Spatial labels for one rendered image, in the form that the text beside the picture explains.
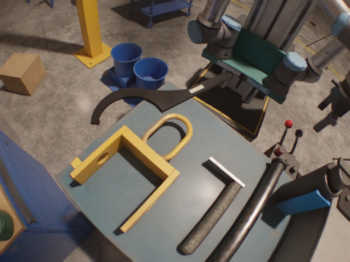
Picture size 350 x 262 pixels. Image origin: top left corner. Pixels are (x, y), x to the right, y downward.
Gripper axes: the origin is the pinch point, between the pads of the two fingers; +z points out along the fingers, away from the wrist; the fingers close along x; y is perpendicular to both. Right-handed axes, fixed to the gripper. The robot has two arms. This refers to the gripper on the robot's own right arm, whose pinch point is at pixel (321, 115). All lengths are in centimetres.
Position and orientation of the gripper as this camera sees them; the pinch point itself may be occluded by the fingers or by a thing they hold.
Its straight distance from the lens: 75.3
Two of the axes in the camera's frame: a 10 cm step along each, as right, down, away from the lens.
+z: -1.5, 4.7, 8.7
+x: -6.3, 6.3, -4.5
